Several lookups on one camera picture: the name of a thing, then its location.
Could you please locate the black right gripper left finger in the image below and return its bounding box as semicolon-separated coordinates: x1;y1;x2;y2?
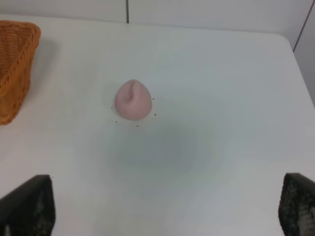
0;175;56;236

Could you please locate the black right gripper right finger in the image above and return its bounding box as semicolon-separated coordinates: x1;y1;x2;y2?
278;173;315;236

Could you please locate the pink peach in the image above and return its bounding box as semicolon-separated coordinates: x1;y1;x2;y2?
114;80;152;121

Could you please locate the orange wicker basket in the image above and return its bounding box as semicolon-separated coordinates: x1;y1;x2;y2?
0;20;41;125

